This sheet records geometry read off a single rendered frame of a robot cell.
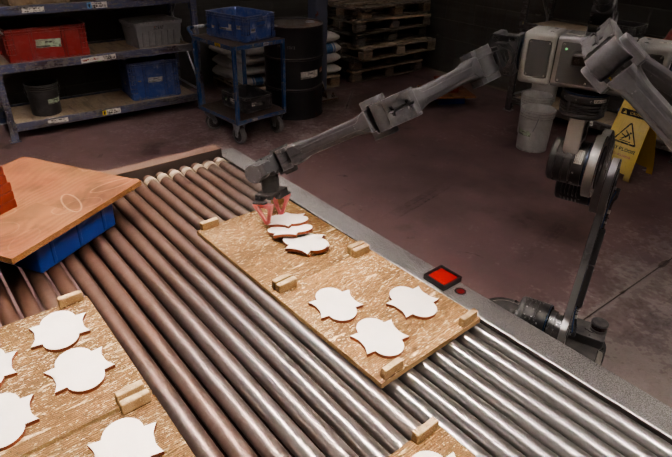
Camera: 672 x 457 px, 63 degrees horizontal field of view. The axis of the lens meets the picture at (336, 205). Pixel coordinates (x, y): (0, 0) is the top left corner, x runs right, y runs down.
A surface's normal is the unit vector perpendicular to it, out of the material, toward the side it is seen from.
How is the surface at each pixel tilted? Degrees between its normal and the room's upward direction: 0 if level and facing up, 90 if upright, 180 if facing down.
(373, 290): 0
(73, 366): 0
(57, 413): 0
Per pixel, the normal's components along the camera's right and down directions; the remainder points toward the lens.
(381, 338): 0.02, -0.88
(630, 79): -0.59, 0.33
